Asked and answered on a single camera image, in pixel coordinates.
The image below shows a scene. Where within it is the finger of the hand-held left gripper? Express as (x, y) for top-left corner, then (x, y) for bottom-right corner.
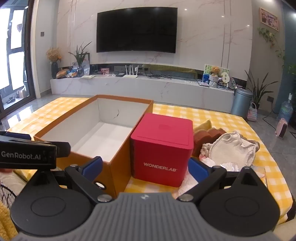
(55, 142), (71, 160)
(0, 131), (32, 141)

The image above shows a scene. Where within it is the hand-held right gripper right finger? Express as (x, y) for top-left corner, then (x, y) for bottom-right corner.
(176, 157), (263, 202)

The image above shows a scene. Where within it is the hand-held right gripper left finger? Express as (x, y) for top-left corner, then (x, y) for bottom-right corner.
(30, 156), (116, 205)

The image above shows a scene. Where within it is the orange cardboard box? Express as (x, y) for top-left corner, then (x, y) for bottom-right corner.
(33, 95), (154, 198)

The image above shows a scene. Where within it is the brown bear-shaped sponge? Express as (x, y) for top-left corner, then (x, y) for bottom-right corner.
(193, 128), (227, 158)

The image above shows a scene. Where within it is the cream cloth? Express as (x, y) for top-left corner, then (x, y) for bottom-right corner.
(202, 131), (257, 168)

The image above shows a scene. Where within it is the pink and white crochet piece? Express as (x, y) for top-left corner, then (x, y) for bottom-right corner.
(200, 142), (214, 163)

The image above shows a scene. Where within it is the yellow cloth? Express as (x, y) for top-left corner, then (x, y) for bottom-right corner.
(194, 119), (212, 134)

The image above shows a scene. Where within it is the red square box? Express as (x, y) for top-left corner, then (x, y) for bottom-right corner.
(130, 113), (194, 188)

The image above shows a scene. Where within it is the yellow checkered blanket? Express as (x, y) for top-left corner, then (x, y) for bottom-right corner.
(7, 96), (292, 229)

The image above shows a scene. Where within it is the brown plush toy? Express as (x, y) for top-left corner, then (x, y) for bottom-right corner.
(240, 138), (261, 153)

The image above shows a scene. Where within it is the yellow fuzzy throw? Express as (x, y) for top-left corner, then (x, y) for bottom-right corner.
(0, 200), (18, 241)

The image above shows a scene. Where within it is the pastel woven bag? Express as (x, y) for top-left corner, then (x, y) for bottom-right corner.
(247, 103), (258, 121)

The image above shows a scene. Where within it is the dark vase with dried flowers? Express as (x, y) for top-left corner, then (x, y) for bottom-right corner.
(46, 47), (63, 78)

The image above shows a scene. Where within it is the glass balcony door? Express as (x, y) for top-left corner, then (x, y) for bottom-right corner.
(0, 7), (32, 114)

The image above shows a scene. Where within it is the grey metal trash can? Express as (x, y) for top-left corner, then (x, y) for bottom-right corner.
(231, 88), (254, 119)

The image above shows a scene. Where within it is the white marble television bench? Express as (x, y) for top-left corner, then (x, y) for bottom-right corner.
(50, 62), (235, 112)

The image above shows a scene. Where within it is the pink space heater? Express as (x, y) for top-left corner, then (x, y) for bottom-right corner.
(274, 118), (288, 139)

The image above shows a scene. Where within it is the green orchid plant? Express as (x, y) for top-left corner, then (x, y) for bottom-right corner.
(68, 41), (92, 77)

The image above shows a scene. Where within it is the tall leafy floor plant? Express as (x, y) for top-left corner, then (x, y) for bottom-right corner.
(245, 69), (279, 112)

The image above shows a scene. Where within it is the white router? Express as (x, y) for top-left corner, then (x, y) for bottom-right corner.
(122, 65), (139, 78)

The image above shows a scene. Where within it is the blue water bottle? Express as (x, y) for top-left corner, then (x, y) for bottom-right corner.
(277, 93), (293, 123)

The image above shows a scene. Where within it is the black flat television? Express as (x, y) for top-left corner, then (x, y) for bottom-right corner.
(96, 7), (178, 54)

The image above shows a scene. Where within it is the trailing vine plant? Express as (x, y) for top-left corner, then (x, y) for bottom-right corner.
(257, 27), (296, 77)

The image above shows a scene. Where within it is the framed wall picture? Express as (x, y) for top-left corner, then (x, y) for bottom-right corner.
(259, 8), (280, 32)

